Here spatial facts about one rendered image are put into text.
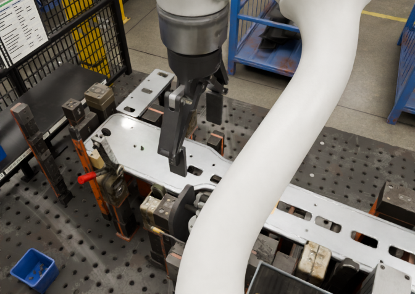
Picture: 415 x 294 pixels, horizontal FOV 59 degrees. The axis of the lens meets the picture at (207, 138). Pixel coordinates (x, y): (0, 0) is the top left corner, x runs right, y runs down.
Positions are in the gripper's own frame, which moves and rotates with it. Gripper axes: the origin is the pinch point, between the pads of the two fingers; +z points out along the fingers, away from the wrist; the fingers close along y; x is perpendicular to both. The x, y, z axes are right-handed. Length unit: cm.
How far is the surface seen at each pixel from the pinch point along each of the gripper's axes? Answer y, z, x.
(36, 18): 44, 20, 90
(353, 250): 20, 46, -36
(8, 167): -2, 43, 68
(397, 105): 197, 127, -55
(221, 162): 32, 46, 9
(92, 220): 6, 76, 51
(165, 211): 2.0, 34.1, 11.3
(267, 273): -3.3, 30.1, -18.1
